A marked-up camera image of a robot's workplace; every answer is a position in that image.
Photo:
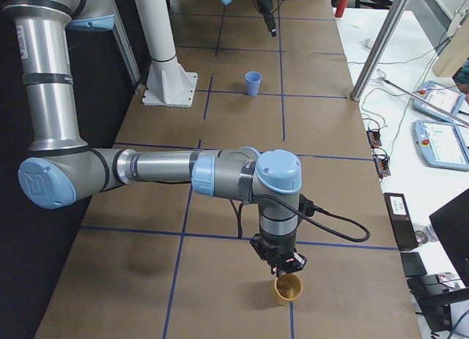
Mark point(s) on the orange connector block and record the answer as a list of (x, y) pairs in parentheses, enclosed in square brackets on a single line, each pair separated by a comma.
[(374, 138), (381, 162)]

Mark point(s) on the lower teach pendant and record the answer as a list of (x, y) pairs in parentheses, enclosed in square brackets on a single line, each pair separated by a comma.
[(440, 145)]

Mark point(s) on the brown paper table cover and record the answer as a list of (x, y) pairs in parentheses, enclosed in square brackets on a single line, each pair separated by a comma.
[(161, 261)]

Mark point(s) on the lower orange connector block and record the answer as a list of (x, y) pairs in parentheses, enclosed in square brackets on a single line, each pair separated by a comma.
[(381, 162)]

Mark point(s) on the black box white label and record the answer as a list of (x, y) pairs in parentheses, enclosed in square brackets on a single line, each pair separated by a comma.
[(401, 224)]

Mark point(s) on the long metal rod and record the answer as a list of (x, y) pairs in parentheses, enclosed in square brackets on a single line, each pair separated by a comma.
[(457, 120)]

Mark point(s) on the upper orange connector block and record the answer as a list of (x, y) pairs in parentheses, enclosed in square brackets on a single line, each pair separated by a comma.
[(374, 138)]

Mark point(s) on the red cylinder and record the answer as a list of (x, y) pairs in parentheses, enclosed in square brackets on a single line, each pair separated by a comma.
[(340, 8)]

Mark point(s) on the black monitor corner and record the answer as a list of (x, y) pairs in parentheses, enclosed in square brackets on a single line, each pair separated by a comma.
[(450, 223)]

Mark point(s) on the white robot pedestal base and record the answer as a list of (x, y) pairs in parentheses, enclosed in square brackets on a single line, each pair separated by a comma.
[(168, 84)]

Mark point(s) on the upper teach pendant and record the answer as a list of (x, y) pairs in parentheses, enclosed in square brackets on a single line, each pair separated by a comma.
[(447, 99)]

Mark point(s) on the teach pendant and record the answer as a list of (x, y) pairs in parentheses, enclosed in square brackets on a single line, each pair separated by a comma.
[(447, 99), (440, 145)]

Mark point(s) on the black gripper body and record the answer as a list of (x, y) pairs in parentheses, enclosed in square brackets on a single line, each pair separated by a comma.
[(264, 3), (280, 250)]

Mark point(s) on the aluminium frame post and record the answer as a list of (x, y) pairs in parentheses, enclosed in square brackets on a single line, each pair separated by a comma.
[(390, 23)]

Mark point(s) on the blue ribbed plastic cup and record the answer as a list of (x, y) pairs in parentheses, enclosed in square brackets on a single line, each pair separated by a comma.
[(253, 80)]

